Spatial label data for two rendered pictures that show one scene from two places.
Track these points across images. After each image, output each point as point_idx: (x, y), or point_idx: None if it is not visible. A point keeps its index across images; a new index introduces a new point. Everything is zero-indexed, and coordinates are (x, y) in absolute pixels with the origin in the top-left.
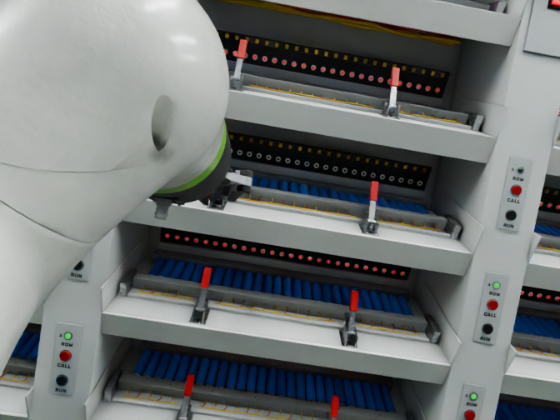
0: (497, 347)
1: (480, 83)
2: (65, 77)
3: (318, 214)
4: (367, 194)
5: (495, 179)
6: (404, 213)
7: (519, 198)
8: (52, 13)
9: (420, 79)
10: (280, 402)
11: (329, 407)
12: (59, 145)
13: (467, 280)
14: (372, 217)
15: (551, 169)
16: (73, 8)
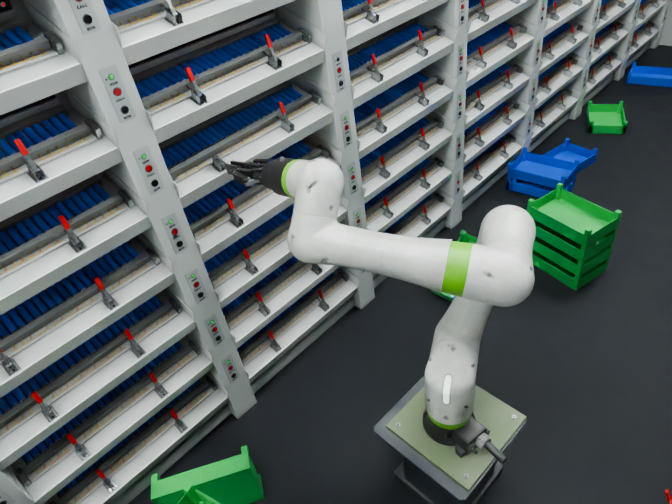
0: (353, 143)
1: (298, 6)
2: (339, 195)
3: (261, 135)
4: (262, 98)
5: (330, 70)
6: (294, 105)
7: (341, 73)
8: (335, 188)
9: None
10: (279, 230)
11: None
12: (339, 204)
13: (334, 123)
14: (288, 122)
15: (347, 48)
16: (337, 185)
